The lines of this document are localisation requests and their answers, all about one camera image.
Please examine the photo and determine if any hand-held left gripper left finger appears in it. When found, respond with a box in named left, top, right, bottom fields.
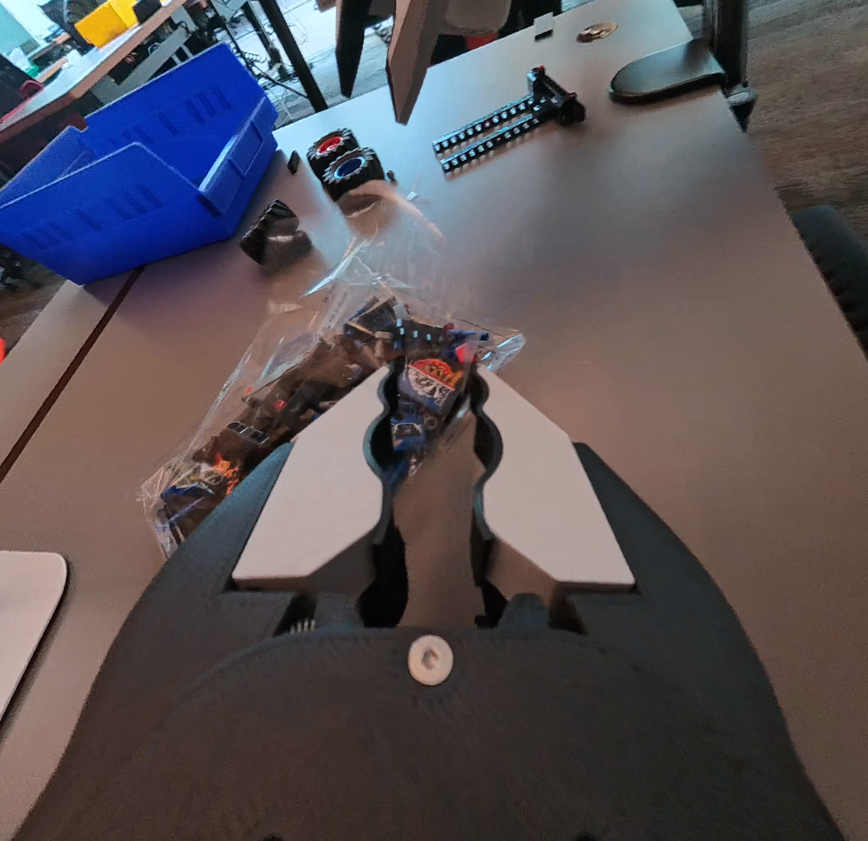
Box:
left=232, top=365, right=397, bottom=614

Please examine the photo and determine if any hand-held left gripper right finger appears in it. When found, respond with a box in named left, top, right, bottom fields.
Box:
left=471, top=366, right=637, bottom=619

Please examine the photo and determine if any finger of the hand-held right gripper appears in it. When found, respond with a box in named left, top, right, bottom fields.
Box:
left=385, top=0, right=476, bottom=126
left=335, top=0, right=401, bottom=100

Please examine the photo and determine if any clear bag of toy bricks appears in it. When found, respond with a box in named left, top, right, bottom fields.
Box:
left=137, top=195, right=528, bottom=558

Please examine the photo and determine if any grey desk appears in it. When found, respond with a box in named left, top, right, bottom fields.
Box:
left=0, top=0, right=868, bottom=841
left=0, top=268, right=145, bottom=477

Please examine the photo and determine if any black pillar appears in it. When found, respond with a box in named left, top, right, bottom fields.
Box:
left=243, top=0, right=329, bottom=113

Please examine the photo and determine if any black beam assembly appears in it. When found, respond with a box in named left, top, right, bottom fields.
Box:
left=432, top=66, right=587, bottom=175

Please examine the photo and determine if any black tyre red hub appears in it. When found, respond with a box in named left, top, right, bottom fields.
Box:
left=306, top=128, right=359, bottom=177

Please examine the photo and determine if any black tyre blue hub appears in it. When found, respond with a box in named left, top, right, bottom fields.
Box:
left=239, top=199, right=315, bottom=267
left=323, top=147, right=381, bottom=203

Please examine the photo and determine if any black monitor stand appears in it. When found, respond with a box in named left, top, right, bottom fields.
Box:
left=608, top=0, right=760, bottom=111

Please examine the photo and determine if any long background table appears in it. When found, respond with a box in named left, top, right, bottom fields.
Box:
left=0, top=0, right=246, bottom=145

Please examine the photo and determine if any yellow bin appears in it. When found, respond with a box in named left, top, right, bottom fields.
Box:
left=74, top=0, right=139, bottom=49

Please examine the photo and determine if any blue storage bin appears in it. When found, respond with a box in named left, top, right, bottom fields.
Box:
left=0, top=43, right=279, bottom=286

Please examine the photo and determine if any black chair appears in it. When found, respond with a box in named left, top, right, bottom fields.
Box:
left=792, top=205, right=868, bottom=328

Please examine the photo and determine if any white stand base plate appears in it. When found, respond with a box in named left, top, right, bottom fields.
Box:
left=0, top=551, right=69, bottom=721

